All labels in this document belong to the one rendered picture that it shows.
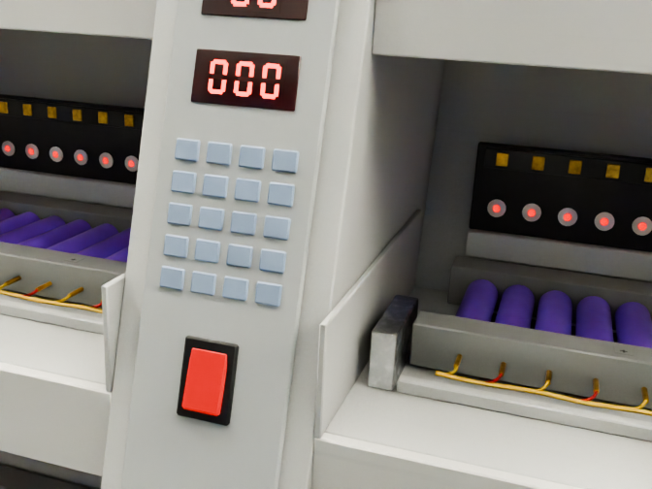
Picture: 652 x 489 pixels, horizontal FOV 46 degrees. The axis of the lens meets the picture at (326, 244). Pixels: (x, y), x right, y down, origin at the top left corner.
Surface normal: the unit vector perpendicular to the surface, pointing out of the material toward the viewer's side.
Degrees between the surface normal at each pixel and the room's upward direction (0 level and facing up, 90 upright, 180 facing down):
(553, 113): 90
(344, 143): 90
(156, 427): 90
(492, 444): 15
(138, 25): 105
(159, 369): 90
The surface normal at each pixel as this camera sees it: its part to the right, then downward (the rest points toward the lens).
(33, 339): 0.05, -0.95
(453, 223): -0.29, 0.01
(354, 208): 0.95, 0.14
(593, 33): -0.31, 0.28
